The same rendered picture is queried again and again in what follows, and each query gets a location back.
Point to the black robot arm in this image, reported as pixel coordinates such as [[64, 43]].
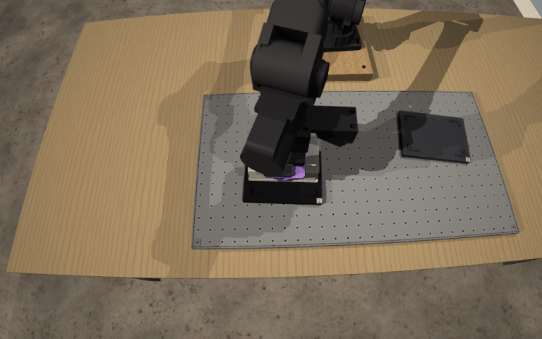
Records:
[[288, 60]]

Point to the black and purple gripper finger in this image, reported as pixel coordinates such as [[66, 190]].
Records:
[[297, 173]]

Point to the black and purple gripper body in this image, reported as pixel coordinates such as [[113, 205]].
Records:
[[297, 159]]

